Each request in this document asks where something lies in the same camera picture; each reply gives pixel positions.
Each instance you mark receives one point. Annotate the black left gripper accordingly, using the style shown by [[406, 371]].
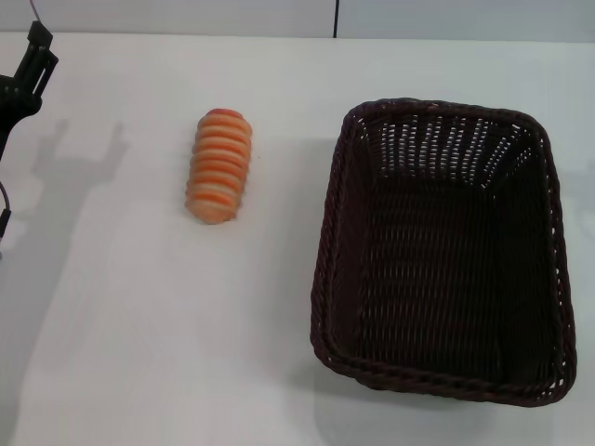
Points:
[[16, 102]]

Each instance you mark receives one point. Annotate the orange striped bread loaf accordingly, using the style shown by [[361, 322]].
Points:
[[218, 167]]

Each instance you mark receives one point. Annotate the dark brown wicker basket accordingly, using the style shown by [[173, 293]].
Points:
[[441, 260]]

